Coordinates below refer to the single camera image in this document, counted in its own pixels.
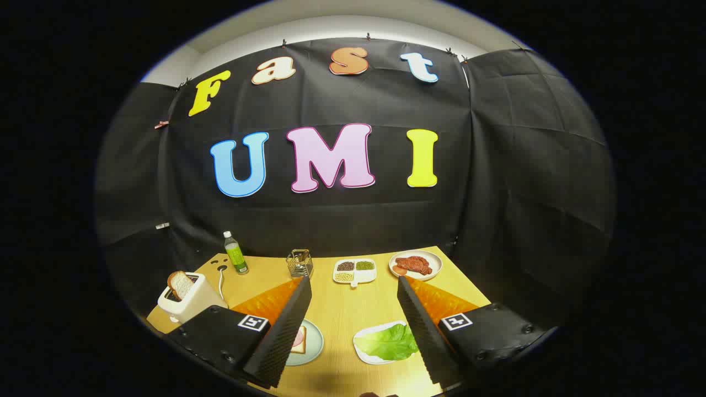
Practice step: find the pink ham slice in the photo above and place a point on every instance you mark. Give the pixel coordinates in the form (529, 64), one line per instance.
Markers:
(298, 337)

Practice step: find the dark brown beans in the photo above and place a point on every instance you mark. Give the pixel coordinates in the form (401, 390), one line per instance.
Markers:
(346, 266)

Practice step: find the pale green round plate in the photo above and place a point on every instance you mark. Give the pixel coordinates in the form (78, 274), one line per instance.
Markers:
(311, 347)

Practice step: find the green label drink bottle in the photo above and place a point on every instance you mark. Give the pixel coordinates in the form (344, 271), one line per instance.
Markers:
(236, 256)

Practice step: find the green beans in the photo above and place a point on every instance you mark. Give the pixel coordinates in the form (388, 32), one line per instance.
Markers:
(365, 266)

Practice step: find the round white plate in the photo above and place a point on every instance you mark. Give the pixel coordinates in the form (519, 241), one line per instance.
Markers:
(433, 259)

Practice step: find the yellow beans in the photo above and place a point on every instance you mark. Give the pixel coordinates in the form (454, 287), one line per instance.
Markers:
(344, 276)

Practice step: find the bread slice under ham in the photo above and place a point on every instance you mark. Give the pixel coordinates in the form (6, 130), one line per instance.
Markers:
(300, 348)

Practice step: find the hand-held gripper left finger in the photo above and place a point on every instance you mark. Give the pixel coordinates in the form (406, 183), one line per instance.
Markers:
(281, 342)

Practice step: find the green lettuce leaf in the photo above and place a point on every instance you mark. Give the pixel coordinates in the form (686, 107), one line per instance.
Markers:
(389, 342)

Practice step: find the plain toast bread slice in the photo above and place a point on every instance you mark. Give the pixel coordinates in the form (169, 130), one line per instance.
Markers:
(179, 284)

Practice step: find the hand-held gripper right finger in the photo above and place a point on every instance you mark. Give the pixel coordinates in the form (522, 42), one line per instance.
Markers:
(422, 336)

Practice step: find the brown meat steak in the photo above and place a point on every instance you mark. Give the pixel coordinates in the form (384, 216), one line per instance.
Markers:
(413, 264)

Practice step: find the white square plate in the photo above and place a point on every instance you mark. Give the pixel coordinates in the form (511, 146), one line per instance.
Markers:
(380, 329)

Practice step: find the white divided dish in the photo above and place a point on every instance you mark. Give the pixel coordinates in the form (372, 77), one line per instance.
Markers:
(365, 274)

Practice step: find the white toaster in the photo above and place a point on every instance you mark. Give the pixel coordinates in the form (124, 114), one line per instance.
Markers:
(201, 298)

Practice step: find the black backdrop cloth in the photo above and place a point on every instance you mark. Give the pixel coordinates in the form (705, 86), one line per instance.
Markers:
(342, 220)

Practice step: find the red vegetable slice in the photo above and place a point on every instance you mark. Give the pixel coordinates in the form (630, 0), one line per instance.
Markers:
(399, 271)

